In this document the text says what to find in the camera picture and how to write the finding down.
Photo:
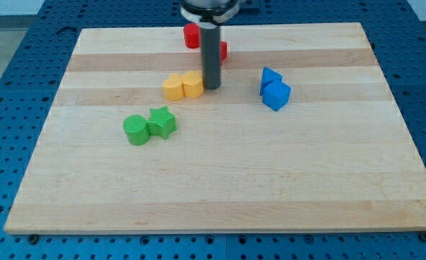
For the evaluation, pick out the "yellow heart block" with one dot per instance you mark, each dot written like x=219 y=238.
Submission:
x=172 y=87

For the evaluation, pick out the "red cylinder block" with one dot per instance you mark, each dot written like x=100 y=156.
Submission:
x=191 y=35

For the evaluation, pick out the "blue perforated table plate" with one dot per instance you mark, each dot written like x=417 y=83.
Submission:
x=31 y=80

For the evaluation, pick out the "yellow pentagon block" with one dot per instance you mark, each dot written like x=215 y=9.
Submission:
x=192 y=84

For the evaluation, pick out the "blue cube block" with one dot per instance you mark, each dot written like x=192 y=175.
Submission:
x=276 y=95

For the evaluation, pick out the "wooden board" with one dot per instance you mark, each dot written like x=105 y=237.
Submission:
x=336 y=158

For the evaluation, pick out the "red star block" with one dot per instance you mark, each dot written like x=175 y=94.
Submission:
x=223 y=51

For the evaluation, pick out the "green star block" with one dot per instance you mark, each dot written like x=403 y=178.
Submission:
x=161 y=122

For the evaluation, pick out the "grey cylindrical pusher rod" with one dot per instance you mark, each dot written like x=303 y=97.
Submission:
x=210 y=55

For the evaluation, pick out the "blue triangle block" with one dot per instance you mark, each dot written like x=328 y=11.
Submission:
x=268 y=75

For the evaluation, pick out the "green cylinder block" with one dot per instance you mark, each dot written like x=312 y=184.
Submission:
x=136 y=130

